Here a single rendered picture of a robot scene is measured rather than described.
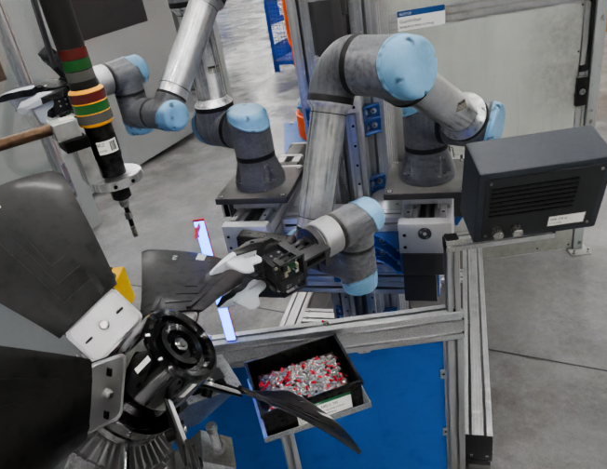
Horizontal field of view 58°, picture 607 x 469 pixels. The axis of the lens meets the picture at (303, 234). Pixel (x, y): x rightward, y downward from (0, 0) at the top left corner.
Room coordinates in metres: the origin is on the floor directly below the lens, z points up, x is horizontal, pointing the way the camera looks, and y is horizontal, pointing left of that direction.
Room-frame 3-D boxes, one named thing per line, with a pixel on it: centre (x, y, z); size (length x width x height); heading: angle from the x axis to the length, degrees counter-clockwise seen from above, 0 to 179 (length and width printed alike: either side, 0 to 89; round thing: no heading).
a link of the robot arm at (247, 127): (1.56, 0.10, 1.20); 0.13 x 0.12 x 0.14; 46
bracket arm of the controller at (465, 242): (1.02, -0.42, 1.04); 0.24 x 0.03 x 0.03; 86
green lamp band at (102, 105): (0.70, 0.23, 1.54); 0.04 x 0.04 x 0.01
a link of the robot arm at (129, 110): (1.45, 0.37, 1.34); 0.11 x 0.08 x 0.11; 46
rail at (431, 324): (1.06, 0.11, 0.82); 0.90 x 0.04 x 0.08; 86
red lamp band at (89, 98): (0.70, 0.23, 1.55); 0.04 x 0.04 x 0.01
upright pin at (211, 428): (0.67, 0.21, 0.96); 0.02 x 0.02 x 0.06
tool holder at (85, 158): (0.70, 0.24, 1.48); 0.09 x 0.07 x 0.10; 121
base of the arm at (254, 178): (1.56, 0.10, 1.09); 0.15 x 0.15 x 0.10
